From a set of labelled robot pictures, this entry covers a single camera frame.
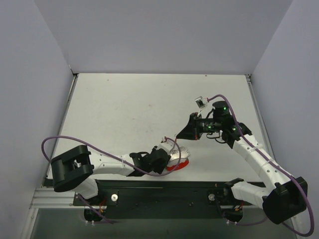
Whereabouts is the metal key holder red handle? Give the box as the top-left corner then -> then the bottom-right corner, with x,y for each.
166,146 -> 190,171

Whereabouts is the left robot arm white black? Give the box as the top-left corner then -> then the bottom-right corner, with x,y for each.
51,142 -> 173,205

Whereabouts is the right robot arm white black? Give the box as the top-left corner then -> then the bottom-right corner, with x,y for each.
176,101 -> 308,225

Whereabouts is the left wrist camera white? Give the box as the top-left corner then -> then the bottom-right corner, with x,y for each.
158,137 -> 175,154

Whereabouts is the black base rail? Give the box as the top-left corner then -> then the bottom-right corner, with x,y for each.
87,180 -> 243,220

